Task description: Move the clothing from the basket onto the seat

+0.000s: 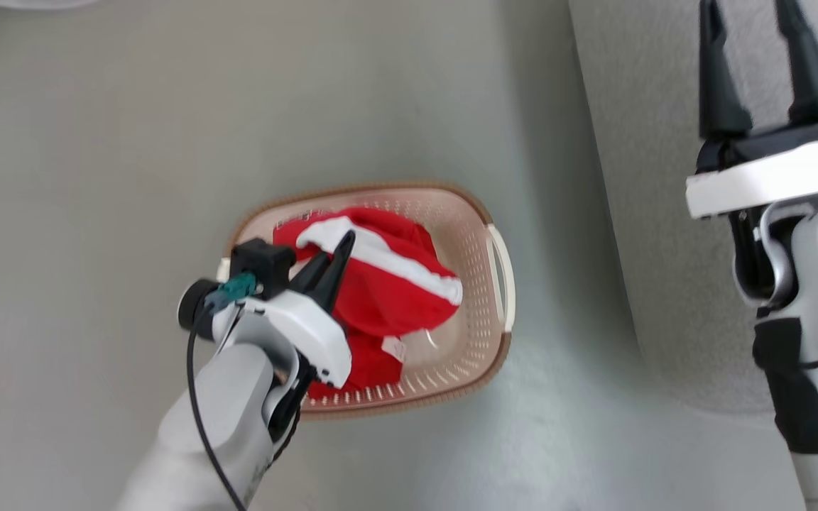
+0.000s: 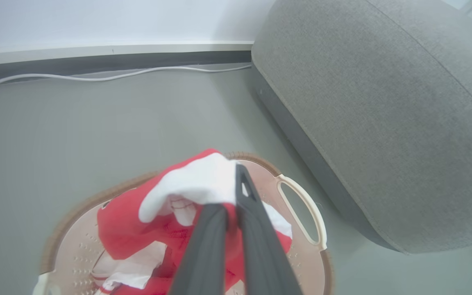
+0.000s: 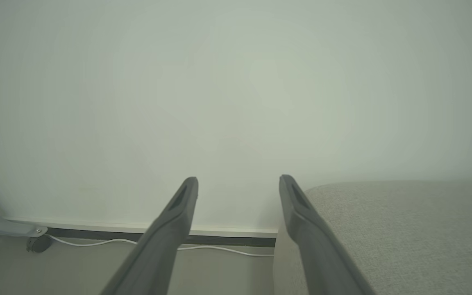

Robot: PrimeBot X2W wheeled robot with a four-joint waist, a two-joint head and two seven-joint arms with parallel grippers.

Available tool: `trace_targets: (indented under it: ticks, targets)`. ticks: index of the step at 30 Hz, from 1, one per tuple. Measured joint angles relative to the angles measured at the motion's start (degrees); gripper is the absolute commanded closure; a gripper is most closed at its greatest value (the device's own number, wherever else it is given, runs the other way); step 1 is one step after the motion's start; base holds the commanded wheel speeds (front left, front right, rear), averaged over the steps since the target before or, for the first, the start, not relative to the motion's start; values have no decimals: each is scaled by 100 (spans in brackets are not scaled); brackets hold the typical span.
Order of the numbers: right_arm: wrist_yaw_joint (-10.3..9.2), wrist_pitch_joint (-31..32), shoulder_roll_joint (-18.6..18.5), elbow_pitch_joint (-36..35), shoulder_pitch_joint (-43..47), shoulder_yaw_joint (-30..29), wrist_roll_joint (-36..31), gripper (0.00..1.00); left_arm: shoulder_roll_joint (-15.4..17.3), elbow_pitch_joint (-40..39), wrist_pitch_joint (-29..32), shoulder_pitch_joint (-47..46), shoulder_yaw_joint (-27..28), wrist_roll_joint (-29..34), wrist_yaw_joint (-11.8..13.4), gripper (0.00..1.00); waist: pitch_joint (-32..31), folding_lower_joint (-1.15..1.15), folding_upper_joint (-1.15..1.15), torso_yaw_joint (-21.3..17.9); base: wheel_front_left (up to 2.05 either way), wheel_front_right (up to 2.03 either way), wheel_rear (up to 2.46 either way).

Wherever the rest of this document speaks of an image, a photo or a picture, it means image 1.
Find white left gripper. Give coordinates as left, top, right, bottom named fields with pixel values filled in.
left=178, top=229, right=357, bottom=390

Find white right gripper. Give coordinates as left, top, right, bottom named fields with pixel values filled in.
left=685, top=0, right=818, bottom=219

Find red shorts with white stripe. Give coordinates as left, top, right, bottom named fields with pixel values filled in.
left=273, top=207, right=464, bottom=339

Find plain red garment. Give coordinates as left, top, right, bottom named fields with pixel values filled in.
left=305, top=329, right=408, bottom=400

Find beige perforated laundry basket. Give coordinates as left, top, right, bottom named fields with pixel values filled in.
left=222, top=180, right=517, bottom=421

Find grey fabric sofa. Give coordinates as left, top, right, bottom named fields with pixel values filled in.
left=568, top=0, right=818, bottom=421

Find teal left camera connector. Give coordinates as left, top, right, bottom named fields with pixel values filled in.
left=204, top=273, right=260, bottom=314

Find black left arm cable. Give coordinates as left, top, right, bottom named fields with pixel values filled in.
left=186, top=304, right=248, bottom=511

